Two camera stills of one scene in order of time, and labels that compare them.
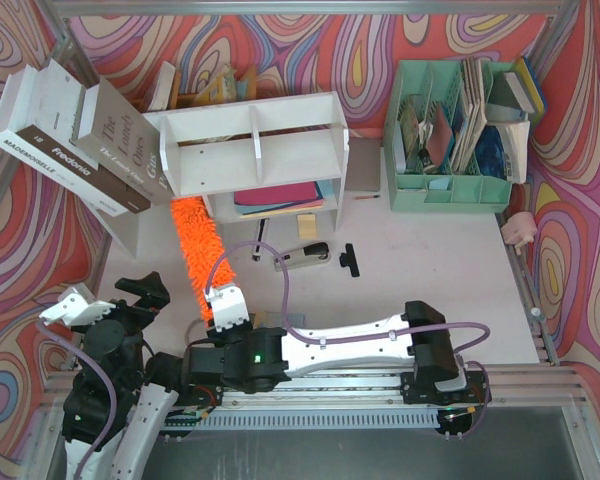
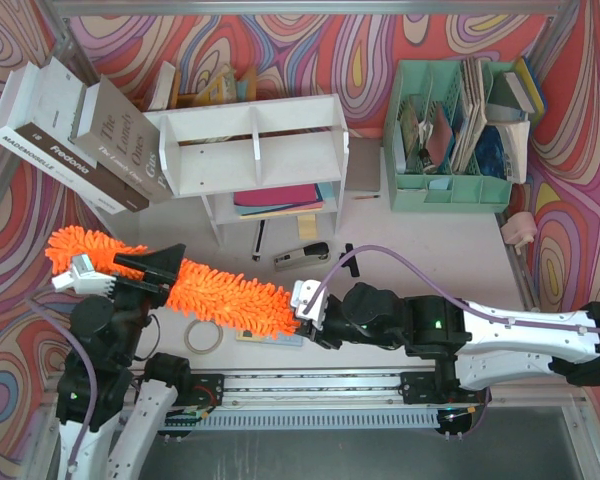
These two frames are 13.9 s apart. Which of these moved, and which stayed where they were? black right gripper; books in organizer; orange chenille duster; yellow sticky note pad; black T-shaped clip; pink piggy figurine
Moved: black right gripper; orange chenille duster
Stayed: black T-shaped clip; books in organizer; pink piggy figurine; yellow sticky note pad
